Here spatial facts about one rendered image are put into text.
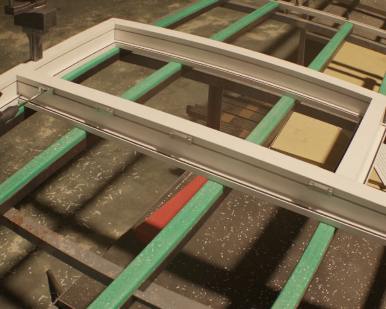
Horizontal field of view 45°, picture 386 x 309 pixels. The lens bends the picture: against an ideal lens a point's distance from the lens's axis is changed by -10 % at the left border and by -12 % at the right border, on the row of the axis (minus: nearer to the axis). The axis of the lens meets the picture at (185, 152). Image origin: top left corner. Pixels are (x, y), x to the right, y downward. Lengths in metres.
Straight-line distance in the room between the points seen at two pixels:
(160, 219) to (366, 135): 0.54
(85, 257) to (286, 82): 0.72
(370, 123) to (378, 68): 1.16
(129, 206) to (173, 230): 1.39
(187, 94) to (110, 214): 1.14
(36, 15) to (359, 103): 0.85
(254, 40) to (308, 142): 2.52
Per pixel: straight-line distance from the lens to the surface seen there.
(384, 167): 1.57
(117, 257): 1.23
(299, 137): 1.61
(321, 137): 1.63
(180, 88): 3.20
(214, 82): 1.49
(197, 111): 2.30
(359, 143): 1.07
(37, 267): 2.04
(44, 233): 0.96
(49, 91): 1.22
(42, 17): 1.27
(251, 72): 1.38
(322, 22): 2.79
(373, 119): 1.18
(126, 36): 1.57
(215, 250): 1.25
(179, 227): 0.90
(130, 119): 1.08
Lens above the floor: 1.47
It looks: 34 degrees down
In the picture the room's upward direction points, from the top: 3 degrees clockwise
